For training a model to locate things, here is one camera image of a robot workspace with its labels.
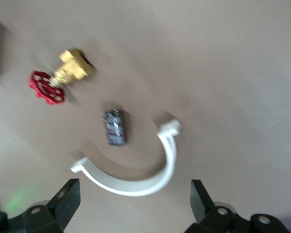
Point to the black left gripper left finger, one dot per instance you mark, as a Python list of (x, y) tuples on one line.
[(65, 204)]

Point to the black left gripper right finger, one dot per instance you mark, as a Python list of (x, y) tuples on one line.
[(201, 206)]

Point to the brass valve red handwheel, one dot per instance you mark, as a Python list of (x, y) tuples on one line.
[(72, 68)]

